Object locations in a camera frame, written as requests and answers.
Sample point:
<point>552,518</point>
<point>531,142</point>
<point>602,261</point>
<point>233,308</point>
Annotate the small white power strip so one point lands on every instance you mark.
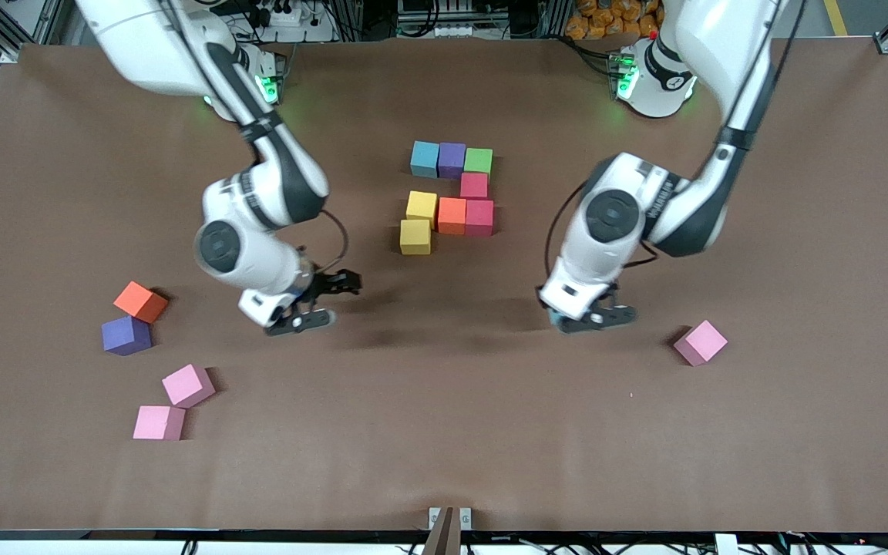
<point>459,31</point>

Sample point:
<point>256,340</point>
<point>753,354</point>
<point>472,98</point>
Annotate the green foam block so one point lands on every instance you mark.
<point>479,160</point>

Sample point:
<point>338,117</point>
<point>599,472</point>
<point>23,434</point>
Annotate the white power strip with plugs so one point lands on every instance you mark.
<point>284,17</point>

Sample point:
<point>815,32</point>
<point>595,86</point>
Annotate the bag of orange fruit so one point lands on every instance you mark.
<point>606,19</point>

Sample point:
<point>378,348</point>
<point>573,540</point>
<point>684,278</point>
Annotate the small white box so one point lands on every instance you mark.
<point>725,546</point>

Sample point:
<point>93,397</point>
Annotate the light pink foam block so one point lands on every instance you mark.
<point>159,422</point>
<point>700,343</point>
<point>188,385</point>

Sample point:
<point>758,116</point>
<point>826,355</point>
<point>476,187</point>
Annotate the purple foam block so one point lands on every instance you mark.
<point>126,335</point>
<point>452,160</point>

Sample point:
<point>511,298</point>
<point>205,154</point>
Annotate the dark pink foam block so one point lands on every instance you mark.
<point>474,185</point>
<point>479,217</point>

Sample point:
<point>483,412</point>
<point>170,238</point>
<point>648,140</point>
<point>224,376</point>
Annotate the metal table edge bracket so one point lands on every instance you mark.
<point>435,518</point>

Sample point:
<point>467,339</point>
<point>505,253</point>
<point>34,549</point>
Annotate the blue foam block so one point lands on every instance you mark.
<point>425,159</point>
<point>560,316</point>

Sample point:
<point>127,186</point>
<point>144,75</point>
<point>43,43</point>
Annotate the orange foam block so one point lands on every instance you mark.
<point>452,216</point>
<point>140,301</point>

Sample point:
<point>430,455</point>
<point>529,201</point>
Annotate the yellow foam block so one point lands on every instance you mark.
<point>422,208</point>
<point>415,237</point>

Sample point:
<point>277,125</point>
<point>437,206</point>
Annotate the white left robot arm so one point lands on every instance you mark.
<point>613,216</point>

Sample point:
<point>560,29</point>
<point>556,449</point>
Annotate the brown wooden strut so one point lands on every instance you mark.
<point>444,539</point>

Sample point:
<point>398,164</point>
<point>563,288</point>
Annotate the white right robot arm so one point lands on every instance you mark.
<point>259,231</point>

